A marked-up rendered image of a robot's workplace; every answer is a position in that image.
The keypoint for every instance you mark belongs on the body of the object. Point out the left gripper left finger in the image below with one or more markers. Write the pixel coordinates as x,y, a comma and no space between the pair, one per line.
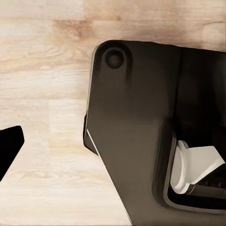
11,141

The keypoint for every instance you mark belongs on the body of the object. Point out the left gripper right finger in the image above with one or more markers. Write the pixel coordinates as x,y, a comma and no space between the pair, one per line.
218,140

